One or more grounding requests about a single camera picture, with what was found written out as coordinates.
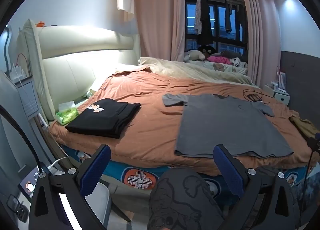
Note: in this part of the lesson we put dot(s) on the beige duvet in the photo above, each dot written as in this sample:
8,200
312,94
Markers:
175,67

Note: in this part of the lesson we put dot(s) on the blue cartoon bed sheet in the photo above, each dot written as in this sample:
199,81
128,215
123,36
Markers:
140,180

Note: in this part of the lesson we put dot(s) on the black and white cloth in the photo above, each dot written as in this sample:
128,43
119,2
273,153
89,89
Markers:
237,62

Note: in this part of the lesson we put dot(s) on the tablet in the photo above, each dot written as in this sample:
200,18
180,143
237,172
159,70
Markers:
31,183

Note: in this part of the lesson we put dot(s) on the small orange object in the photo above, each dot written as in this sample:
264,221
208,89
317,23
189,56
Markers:
40,23

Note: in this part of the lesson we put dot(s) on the white chair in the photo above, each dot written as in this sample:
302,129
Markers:
100,202

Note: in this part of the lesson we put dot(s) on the black tripod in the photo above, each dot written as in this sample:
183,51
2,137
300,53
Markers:
314,142

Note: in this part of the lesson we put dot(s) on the black plush toy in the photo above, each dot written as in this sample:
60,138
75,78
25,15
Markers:
207,49

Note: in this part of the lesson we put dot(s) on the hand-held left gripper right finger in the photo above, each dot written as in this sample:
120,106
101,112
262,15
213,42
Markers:
228,170

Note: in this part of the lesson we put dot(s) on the person's patterned grey pants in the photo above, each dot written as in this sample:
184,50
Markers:
180,195

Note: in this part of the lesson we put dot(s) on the olive cloth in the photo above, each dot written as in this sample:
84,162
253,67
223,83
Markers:
305,126

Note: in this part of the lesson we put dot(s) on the dark framed window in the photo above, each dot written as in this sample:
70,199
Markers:
217,20

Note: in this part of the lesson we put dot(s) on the black folded t-shirt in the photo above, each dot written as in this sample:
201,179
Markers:
105,120

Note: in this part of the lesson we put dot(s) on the cream padded headboard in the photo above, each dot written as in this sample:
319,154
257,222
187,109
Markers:
75,70

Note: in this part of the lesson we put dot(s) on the grey bedside cabinet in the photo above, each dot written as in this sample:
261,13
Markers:
27,95

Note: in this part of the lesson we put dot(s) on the white plush toy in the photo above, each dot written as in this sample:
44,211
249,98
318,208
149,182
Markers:
195,55

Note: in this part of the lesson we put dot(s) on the white nightstand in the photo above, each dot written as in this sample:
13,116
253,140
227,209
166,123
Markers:
281,97

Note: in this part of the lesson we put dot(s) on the orange blanket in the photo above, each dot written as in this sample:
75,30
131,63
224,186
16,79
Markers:
150,132

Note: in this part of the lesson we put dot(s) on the pink cloth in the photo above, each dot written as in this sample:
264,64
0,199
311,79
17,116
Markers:
217,59

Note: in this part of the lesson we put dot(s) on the green tissue packet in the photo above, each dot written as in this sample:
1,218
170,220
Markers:
66,115

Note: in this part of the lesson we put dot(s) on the black rectangular frames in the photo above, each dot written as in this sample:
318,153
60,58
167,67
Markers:
255,98

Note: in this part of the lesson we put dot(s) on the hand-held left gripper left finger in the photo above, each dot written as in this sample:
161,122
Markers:
96,167

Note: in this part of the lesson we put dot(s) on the pink curtain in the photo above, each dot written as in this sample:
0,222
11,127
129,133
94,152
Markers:
262,40
155,20

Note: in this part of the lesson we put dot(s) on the floral hanging garment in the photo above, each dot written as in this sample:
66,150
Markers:
198,16

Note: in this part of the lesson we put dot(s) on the grey t-shirt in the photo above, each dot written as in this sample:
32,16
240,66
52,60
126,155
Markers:
225,125

